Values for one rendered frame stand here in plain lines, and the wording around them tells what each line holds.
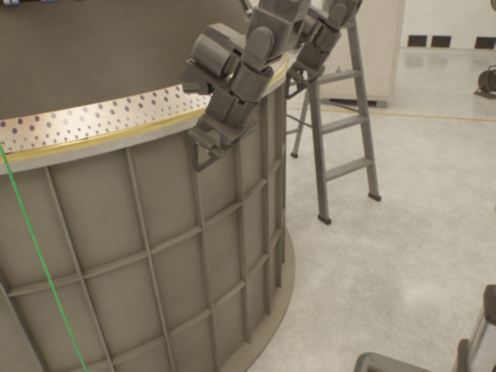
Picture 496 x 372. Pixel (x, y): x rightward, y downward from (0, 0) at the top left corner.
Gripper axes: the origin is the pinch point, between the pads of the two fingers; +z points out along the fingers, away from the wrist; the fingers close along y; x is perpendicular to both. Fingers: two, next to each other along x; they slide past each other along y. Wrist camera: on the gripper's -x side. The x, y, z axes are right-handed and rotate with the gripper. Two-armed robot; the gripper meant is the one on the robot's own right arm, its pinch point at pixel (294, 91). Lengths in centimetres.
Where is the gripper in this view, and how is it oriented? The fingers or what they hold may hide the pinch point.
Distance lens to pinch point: 108.1
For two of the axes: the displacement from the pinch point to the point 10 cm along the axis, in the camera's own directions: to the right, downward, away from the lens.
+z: -4.2, 6.8, 6.0
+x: 8.0, 5.9, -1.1
